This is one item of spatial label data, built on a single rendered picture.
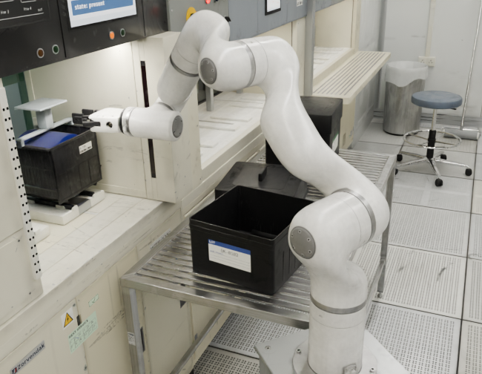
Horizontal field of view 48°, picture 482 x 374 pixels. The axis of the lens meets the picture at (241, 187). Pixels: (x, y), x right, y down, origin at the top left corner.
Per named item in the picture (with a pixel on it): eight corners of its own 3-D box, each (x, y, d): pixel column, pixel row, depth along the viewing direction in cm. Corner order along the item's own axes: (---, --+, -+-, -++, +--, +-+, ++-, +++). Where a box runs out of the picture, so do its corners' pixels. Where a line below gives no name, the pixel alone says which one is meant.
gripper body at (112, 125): (121, 139, 153) (88, 135, 157) (141, 128, 162) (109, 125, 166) (119, 113, 150) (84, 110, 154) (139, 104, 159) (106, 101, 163)
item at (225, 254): (190, 270, 163) (186, 218, 156) (239, 231, 184) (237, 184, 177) (273, 296, 149) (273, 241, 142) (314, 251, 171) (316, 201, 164)
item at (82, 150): (58, 219, 164) (40, 117, 152) (7, 208, 172) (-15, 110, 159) (107, 188, 185) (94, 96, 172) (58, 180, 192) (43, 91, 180)
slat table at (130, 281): (311, 526, 168) (319, 324, 138) (144, 463, 190) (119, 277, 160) (383, 295, 278) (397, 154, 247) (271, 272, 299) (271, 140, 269)
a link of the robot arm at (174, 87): (191, 25, 140) (155, 99, 163) (164, 58, 129) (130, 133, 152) (222, 45, 141) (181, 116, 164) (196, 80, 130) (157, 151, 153)
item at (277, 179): (294, 224, 188) (295, 189, 183) (213, 215, 195) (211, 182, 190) (308, 190, 214) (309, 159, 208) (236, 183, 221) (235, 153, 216)
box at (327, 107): (328, 174, 228) (331, 116, 218) (263, 167, 237) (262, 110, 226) (340, 151, 252) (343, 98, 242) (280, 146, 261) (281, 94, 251)
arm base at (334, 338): (394, 381, 119) (403, 310, 112) (318, 407, 113) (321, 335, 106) (347, 329, 136) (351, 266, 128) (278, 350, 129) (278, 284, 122)
